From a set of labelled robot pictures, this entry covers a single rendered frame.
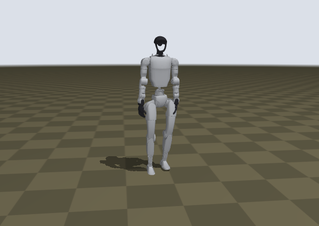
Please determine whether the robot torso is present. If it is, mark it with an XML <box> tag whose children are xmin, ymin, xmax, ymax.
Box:
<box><xmin>148</xmin><ymin>54</ymin><xmax>171</xmax><ymax>108</ymax></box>

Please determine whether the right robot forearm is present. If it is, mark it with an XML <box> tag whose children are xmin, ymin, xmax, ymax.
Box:
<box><xmin>138</xmin><ymin>78</ymin><xmax>146</xmax><ymax>104</ymax></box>

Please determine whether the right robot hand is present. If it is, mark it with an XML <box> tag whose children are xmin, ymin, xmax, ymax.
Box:
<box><xmin>138</xmin><ymin>100</ymin><xmax>146</xmax><ymax>117</ymax></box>

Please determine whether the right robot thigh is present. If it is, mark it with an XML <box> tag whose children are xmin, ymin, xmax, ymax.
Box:
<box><xmin>144</xmin><ymin>100</ymin><xmax>157</xmax><ymax>142</ymax></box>

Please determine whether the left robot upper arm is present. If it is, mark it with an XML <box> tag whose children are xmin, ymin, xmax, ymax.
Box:
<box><xmin>171</xmin><ymin>58</ymin><xmax>179</xmax><ymax>85</ymax></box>

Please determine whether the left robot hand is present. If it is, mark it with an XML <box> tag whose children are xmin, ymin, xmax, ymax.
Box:
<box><xmin>173</xmin><ymin>99</ymin><xmax>179</xmax><ymax>114</ymax></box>

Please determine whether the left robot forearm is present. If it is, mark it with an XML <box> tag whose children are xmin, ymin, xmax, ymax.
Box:
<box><xmin>172</xmin><ymin>84</ymin><xmax>179</xmax><ymax>102</ymax></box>

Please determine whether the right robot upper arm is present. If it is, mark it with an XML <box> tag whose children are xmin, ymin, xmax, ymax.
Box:
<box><xmin>140</xmin><ymin>57</ymin><xmax>151</xmax><ymax>85</ymax></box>

